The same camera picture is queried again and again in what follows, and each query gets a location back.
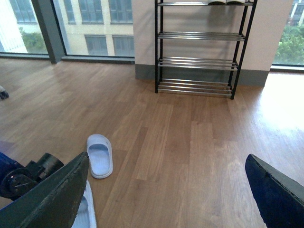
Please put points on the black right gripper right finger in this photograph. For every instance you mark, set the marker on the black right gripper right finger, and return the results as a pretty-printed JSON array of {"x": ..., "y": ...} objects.
[{"x": 280, "y": 199}]

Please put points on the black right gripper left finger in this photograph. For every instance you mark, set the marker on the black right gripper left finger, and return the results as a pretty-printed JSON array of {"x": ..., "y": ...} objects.
[{"x": 54, "y": 202}]

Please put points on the light blue slipper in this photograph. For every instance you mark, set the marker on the light blue slipper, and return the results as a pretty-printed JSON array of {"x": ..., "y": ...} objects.
[
  {"x": 85, "y": 217},
  {"x": 99, "y": 150}
]

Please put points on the grey sneaker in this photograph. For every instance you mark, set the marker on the grey sneaker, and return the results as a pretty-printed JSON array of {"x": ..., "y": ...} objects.
[{"x": 238, "y": 2}]

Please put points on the black metal shoe rack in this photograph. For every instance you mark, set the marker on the black metal shoe rack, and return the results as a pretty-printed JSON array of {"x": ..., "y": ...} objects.
[{"x": 233, "y": 66}]

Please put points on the chair caster wheel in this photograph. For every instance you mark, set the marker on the chair caster wheel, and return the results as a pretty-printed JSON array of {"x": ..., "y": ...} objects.
[{"x": 3, "y": 93}]

